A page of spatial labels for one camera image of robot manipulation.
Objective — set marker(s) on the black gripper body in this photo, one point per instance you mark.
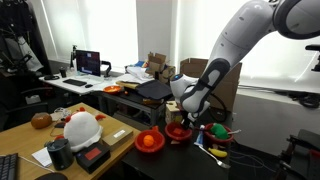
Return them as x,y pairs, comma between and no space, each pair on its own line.
188,117

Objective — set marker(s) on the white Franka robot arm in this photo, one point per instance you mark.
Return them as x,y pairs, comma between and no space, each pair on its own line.
233,43

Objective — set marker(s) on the orange toy block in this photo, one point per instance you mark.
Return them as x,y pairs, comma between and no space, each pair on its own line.
176,131

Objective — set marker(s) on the wooden shape sorter toy box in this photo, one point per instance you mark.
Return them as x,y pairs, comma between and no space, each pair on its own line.
171,113

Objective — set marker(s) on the green plush toy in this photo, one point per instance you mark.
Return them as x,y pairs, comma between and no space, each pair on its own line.
219,131

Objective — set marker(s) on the brown toy piece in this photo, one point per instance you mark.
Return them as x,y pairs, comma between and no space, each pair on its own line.
216,146

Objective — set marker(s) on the yellow toy banana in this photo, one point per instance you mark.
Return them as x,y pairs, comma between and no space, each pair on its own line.
218,153

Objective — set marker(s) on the large cardboard box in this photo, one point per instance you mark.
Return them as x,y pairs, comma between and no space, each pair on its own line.
193,66

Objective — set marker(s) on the small open cardboard box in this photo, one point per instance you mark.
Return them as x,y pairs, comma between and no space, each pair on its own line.
156,61

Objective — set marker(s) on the small tan box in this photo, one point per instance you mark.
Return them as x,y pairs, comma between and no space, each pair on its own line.
116,138

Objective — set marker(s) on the orange bowl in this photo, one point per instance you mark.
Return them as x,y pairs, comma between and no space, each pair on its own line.
112,89

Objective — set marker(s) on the white plush toy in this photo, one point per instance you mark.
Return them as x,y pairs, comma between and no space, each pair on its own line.
81,131

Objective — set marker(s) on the black box red label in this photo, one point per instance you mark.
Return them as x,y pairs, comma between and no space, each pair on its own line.
81,163

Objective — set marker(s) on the blue white toothpaste tube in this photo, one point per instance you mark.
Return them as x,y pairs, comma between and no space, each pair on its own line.
199,136

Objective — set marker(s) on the orange ball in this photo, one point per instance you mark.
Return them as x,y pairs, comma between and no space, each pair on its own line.
148,140

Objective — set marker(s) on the white plastic fork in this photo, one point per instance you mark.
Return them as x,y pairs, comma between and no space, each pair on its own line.
235,132

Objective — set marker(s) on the metal rack table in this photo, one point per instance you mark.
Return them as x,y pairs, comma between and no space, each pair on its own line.
140,103

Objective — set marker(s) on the white paper pile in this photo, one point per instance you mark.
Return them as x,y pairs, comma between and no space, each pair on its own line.
138,74

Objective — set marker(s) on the white desk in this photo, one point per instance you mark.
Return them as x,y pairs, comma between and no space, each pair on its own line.
100,83

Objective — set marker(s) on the black computer mouse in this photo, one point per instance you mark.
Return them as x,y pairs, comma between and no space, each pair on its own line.
88,86

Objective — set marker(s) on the lit computer monitor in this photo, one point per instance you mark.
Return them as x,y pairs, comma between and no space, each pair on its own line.
88,63

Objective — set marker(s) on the black keyboard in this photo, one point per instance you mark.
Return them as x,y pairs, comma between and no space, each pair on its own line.
75,82
8,166

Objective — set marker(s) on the clear container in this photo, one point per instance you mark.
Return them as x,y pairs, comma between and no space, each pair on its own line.
61,113

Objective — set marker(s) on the black cup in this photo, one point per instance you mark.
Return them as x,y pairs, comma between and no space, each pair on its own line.
60,155
63,72

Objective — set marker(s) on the black headphones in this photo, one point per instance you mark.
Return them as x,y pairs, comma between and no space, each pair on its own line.
51,77

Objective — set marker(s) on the brown football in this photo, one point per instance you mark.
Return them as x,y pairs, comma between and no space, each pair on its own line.
41,120

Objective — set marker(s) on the white paper sheet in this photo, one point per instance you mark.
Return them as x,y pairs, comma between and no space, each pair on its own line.
40,156

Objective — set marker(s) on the wooden desk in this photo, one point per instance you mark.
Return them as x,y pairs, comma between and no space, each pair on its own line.
20,140

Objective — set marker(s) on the black office chair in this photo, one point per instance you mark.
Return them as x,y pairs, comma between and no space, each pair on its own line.
13,100

